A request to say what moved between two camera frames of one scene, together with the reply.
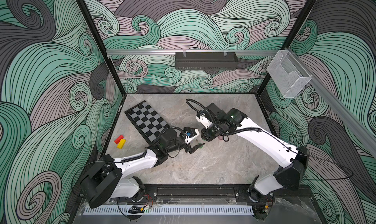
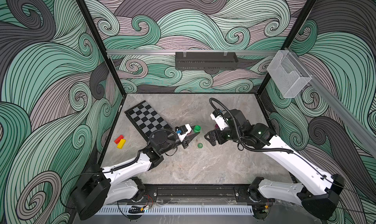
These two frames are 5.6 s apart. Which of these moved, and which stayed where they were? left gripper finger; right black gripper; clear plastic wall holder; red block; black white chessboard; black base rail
Moved: right black gripper; left gripper finger
Stayed: red block; black base rail; black white chessboard; clear plastic wall holder
